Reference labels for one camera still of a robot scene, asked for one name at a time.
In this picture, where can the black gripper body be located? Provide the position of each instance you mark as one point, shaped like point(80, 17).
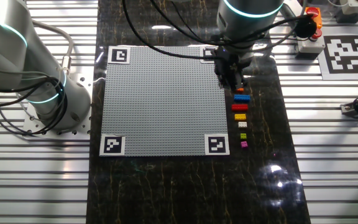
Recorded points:
point(228, 62)

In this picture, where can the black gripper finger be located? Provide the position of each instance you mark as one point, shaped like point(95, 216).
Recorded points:
point(222, 78)
point(236, 84)

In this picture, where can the small pink Lego brick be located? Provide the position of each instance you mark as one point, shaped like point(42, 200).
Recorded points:
point(244, 144)

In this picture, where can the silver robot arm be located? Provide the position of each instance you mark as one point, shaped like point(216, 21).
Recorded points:
point(5, 46)

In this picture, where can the narrow orange Lego brick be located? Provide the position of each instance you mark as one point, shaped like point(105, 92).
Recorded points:
point(240, 90)

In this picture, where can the long blue Lego brick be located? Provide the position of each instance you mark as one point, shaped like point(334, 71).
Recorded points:
point(242, 98)

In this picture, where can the long red Lego brick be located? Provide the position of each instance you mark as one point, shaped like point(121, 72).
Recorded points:
point(240, 107)

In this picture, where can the yellow Lego brick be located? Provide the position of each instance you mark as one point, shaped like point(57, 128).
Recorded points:
point(240, 117)

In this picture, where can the white Lego brick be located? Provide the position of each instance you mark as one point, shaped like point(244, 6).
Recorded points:
point(242, 124)

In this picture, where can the small lime Lego brick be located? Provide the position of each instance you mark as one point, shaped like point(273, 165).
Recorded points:
point(243, 136)

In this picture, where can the grey Lego baseplate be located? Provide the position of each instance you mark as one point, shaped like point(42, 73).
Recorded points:
point(163, 102)

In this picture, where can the black white marker tag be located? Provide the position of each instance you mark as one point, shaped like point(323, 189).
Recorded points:
point(217, 144)
point(206, 51)
point(119, 55)
point(112, 145)

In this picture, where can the white box with red button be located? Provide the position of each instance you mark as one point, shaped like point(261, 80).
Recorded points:
point(311, 48)

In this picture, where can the large black white marker board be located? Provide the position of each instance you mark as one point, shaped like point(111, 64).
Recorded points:
point(343, 53)

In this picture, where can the black marble pattern mat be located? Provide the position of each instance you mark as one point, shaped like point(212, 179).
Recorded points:
point(182, 193)

